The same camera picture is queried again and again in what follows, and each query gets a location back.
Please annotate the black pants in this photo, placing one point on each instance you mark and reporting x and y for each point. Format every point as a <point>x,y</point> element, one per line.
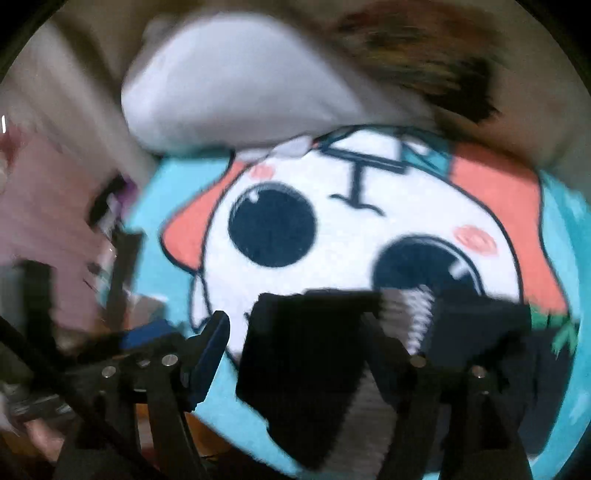
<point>304,350</point>

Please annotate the dark object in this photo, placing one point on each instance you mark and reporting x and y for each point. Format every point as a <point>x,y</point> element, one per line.
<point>122,258</point>

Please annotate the white cloth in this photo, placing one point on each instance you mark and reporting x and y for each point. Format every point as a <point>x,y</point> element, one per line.
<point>240,87</point>

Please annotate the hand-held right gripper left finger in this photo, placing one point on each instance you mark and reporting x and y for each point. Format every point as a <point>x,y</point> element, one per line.
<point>211,353</point>

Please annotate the brown fuzzy cloth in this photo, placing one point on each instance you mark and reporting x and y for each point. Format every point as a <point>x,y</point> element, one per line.
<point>415,50</point>

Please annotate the cartoon printed blanket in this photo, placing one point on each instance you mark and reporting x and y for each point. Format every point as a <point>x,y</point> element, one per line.
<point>351,221</point>

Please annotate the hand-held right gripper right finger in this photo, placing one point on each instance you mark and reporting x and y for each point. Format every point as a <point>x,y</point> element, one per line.
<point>418,383</point>

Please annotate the pink cloth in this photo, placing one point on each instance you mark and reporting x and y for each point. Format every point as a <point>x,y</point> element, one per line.
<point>51,217</point>

